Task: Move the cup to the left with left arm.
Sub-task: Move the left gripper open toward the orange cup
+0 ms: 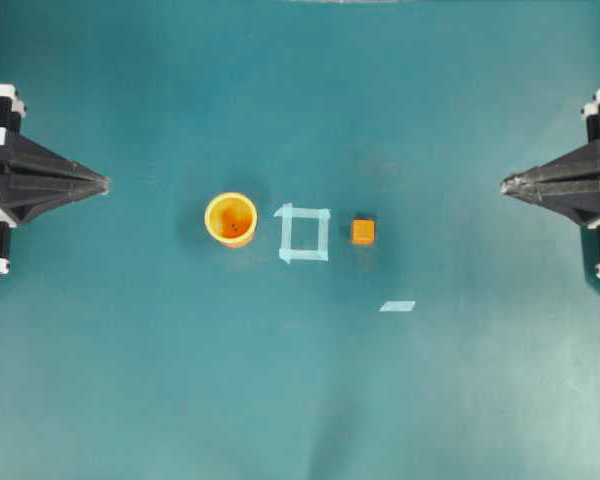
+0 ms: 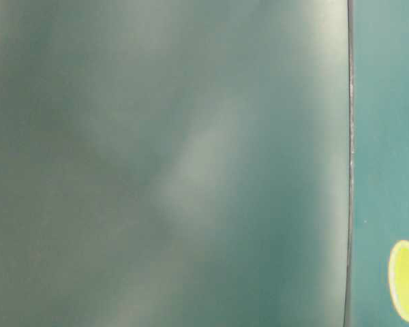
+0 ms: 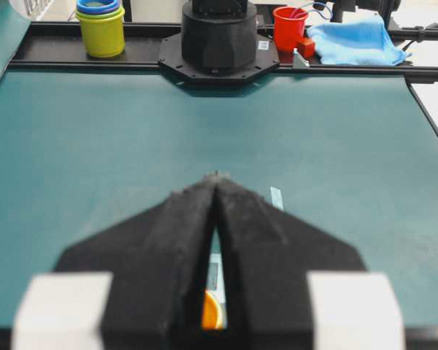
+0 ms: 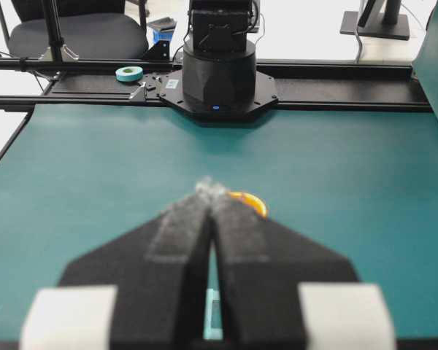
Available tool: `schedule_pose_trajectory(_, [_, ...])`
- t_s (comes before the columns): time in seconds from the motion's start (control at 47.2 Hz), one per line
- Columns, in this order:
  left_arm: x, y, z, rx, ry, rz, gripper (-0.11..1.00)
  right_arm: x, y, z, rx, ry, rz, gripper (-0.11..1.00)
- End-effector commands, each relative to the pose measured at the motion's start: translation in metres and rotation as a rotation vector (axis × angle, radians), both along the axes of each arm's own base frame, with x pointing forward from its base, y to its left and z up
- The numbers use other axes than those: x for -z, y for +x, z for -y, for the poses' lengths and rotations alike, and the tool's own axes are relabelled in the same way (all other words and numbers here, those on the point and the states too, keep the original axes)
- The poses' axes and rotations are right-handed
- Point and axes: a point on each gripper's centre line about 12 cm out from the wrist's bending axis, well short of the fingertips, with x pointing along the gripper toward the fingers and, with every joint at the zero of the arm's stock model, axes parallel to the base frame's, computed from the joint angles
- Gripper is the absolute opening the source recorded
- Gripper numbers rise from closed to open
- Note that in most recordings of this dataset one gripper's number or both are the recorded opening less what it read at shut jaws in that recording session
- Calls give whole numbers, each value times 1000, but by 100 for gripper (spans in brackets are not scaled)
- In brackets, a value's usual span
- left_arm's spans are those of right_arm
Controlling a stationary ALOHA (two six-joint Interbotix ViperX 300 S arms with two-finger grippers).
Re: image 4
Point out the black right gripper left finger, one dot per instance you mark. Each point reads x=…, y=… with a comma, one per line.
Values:
x=143, y=290

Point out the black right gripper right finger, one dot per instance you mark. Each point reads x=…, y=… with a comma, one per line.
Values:
x=282, y=290

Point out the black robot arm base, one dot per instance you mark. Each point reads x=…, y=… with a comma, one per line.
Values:
x=219, y=81

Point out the orange cup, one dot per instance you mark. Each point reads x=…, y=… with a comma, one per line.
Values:
x=252, y=201

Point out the green table mat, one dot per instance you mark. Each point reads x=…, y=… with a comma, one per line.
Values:
x=365, y=184

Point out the teal tape roll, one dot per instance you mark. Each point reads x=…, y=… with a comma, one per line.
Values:
x=129, y=73

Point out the blue black box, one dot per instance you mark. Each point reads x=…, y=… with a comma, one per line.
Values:
x=163, y=29

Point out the black office chair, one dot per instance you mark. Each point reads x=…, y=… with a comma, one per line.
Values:
x=91, y=30

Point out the black monitor stand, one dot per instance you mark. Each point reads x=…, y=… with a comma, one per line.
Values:
x=377, y=18

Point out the black corner bracket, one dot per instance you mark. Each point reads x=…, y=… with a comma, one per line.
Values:
x=160, y=51

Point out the black aluminium rail frame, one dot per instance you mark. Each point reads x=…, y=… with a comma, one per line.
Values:
x=298, y=86

